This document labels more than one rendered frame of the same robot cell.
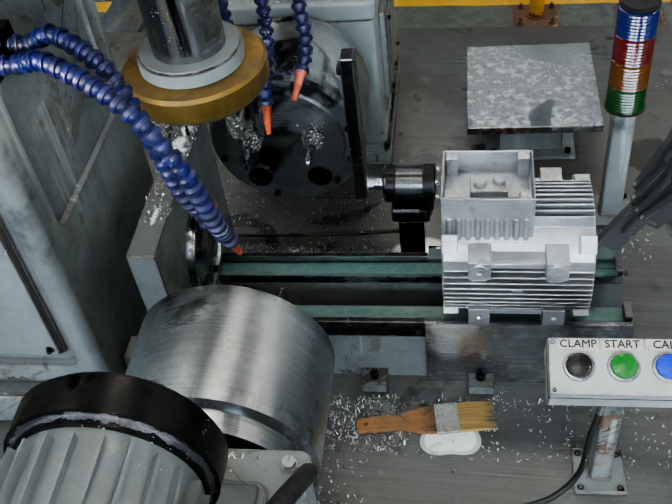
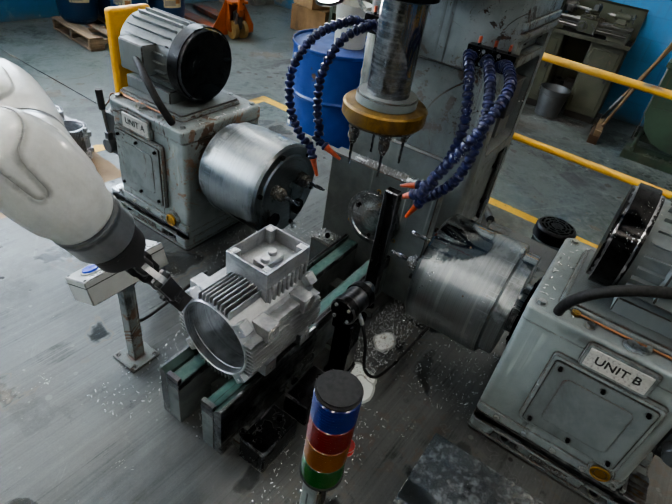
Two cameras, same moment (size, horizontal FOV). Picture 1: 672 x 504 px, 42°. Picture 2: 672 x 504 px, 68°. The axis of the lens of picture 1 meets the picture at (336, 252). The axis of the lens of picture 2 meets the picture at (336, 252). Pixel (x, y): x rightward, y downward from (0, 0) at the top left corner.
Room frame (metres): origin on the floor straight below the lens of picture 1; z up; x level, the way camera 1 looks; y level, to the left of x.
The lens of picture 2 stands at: (1.20, -0.87, 1.71)
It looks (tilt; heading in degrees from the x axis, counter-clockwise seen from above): 37 degrees down; 107
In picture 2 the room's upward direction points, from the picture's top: 10 degrees clockwise
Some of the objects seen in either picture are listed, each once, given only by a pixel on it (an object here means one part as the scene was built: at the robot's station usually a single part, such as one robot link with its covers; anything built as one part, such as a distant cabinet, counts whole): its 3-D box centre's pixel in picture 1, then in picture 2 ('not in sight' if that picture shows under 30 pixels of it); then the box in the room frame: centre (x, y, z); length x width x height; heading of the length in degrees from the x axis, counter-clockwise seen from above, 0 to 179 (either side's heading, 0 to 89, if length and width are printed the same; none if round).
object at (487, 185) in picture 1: (487, 194); (268, 263); (0.87, -0.21, 1.11); 0.12 x 0.11 x 0.07; 77
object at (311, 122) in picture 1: (295, 97); (482, 289); (1.26, 0.03, 1.04); 0.41 x 0.25 x 0.25; 168
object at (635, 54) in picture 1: (633, 44); (331, 424); (1.12, -0.49, 1.14); 0.06 x 0.06 x 0.04
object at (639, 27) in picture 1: (637, 18); (336, 403); (1.12, -0.49, 1.19); 0.06 x 0.06 x 0.04
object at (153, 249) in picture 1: (172, 265); (381, 222); (0.97, 0.25, 0.97); 0.30 x 0.11 x 0.34; 168
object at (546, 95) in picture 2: not in sight; (550, 101); (1.49, 4.63, 0.14); 0.30 x 0.30 x 0.27
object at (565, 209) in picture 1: (515, 244); (251, 310); (0.86, -0.25, 1.02); 0.20 x 0.19 x 0.19; 77
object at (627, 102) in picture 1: (626, 93); (323, 461); (1.12, -0.49, 1.05); 0.06 x 0.06 x 0.04
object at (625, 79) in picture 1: (630, 69); (327, 443); (1.12, -0.49, 1.10); 0.06 x 0.06 x 0.04
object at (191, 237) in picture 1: (206, 245); (372, 218); (0.96, 0.19, 1.02); 0.15 x 0.02 x 0.15; 168
